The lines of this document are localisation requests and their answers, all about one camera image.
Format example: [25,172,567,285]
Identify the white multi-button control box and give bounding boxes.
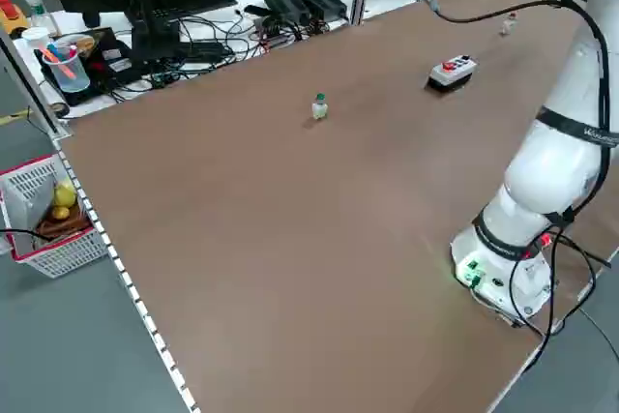
[427,54,479,94]

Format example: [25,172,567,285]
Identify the black monitor stand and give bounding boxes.
[123,0,183,62]

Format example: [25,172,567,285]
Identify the flat black labelled box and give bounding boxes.
[78,26,146,89]

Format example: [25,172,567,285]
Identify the large yellow fruit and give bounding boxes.
[52,179,79,209]

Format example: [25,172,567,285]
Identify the brown woven tray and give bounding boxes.
[35,208,92,241]

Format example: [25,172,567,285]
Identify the white basket red rim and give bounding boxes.
[0,153,111,280]

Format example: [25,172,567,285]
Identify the clear plastic measuring cup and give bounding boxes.
[41,44,92,94]

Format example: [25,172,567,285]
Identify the orange marker pen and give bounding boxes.
[45,44,77,79]

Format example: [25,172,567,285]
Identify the white paper cup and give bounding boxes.
[20,27,52,54]

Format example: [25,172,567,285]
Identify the clear bottle white cap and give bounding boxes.
[22,0,52,32]

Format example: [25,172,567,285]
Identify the yellow toy car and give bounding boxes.
[0,0,32,39]

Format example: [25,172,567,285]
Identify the black cable bundle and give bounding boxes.
[94,11,313,104]

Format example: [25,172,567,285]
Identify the silver table edge rail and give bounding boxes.
[56,134,201,413]

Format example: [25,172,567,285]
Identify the aluminium frame beam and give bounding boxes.
[0,25,74,139]

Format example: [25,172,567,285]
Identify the black base cable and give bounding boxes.
[507,231,619,351]

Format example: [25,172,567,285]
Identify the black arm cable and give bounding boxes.
[473,0,619,250]

